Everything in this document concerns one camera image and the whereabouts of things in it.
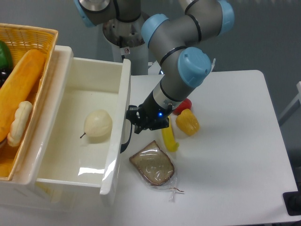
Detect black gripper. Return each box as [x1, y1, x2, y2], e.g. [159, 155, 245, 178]
[126, 95, 170, 134]

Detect white drawer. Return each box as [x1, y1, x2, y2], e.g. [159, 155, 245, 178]
[37, 58, 131, 195]

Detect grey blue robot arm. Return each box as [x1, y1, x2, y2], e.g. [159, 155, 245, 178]
[75, 0, 235, 134]

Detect white drawer cabinet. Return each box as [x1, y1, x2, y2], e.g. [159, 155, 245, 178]
[0, 45, 116, 212]

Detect yellow toy banana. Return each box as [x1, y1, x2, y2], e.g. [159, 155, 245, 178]
[161, 116, 179, 152]

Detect white toy pear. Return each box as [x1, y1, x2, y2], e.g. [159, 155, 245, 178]
[80, 109, 113, 143]

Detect wrapped brown bread slice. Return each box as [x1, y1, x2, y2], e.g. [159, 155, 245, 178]
[129, 140, 184, 202]

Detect yellow toy bell pepper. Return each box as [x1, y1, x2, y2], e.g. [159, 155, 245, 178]
[175, 109, 200, 136]

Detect red toy bell pepper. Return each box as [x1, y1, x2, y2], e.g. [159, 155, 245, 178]
[173, 98, 192, 115]

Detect cream toy croissant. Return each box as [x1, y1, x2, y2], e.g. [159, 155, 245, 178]
[7, 101, 32, 147]

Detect orange toy baguette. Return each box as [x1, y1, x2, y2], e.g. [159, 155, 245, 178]
[0, 49, 45, 141]

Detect dark purple toy eggplant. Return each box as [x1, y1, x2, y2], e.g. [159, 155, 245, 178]
[0, 68, 12, 87]

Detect yellow woven basket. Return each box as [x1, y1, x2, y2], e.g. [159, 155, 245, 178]
[0, 24, 58, 181]

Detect green toy pepper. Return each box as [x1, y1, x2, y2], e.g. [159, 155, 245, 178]
[0, 41, 13, 69]

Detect black device at edge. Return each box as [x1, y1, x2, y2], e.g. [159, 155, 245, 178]
[283, 191, 301, 216]

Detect black top drawer handle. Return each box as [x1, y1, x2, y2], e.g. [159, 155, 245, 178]
[120, 119, 133, 153]

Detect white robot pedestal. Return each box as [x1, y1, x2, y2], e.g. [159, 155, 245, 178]
[102, 11, 168, 76]

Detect white frame at right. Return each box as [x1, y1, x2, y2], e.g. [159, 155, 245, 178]
[278, 82, 301, 126]

